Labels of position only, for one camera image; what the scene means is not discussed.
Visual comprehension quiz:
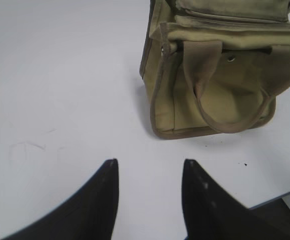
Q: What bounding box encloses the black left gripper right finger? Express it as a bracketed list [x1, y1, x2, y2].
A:
[181, 159, 290, 240]

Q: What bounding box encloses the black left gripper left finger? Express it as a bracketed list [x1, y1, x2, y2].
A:
[6, 158, 119, 240]

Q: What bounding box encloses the olive yellow canvas bag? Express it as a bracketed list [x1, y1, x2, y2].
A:
[139, 0, 290, 139]

